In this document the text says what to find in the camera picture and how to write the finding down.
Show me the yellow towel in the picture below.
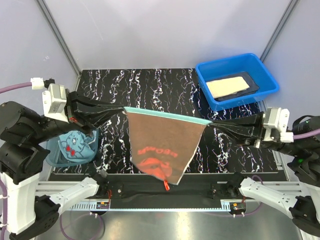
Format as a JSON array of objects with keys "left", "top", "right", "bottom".
[{"left": 206, "top": 76, "right": 250, "bottom": 98}]

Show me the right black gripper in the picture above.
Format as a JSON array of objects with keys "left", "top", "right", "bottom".
[{"left": 208, "top": 107, "right": 304, "bottom": 155}]

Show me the clear teal plastic bin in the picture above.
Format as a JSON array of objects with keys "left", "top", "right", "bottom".
[{"left": 46, "top": 130, "right": 99, "bottom": 168}]

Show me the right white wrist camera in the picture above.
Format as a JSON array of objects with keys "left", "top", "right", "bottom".
[{"left": 262, "top": 107, "right": 294, "bottom": 143}]

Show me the blue plastic bin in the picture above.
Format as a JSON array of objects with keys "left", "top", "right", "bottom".
[{"left": 195, "top": 53, "right": 279, "bottom": 111}]

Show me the light blue patterned towel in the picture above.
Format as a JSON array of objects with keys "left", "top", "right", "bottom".
[{"left": 58, "top": 130, "right": 99, "bottom": 164}]

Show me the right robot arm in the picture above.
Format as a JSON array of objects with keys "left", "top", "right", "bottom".
[{"left": 208, "top": 107, "right": 320, "bottom": 237}]

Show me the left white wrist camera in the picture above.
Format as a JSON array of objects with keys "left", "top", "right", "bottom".
[{"left": 30, "top": 77, "right": 68, "bottom": 123}]

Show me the brown towel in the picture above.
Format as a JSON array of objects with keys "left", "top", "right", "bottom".
[{"left": 124, "top": 107, "right": 211, "bottom": 191}]

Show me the dark grey-blue towel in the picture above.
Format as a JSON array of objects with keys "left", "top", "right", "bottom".
[{"left": 215, "top": 71, "right": 260, "bottom": 102}]

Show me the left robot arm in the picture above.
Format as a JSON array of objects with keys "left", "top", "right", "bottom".
[{"left": 0, "top": 92, "right": 124, "bottom": 240}]

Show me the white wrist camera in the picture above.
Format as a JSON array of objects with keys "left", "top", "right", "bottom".
[
  {"left": 30, "top": 77, "right": 68, "bottom": 123},
  {"left": 262, "top": 107, "right": 294, "bottom": 143}
]

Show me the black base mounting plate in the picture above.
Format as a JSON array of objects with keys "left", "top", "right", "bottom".
[{"left": 107, "top": 173, "right": 243, "bottom": 200}]

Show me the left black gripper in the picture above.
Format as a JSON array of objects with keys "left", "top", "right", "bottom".
[{"left": 29, "top": 85, "right": 126, "bottom": 142}]

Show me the aluminium rail with cable duct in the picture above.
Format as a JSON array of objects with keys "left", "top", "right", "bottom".
[{"left": 32, "top": 181, "right": 306, "bottom": 213}]

